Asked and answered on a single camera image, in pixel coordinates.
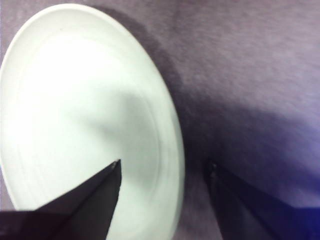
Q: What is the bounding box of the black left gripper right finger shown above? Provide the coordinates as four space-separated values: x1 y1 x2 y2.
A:
206 162 320 240

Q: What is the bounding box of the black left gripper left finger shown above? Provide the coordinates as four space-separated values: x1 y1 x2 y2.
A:
0 159 122 240

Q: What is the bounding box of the green plate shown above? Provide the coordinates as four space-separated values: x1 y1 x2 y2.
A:
0 2 185 240

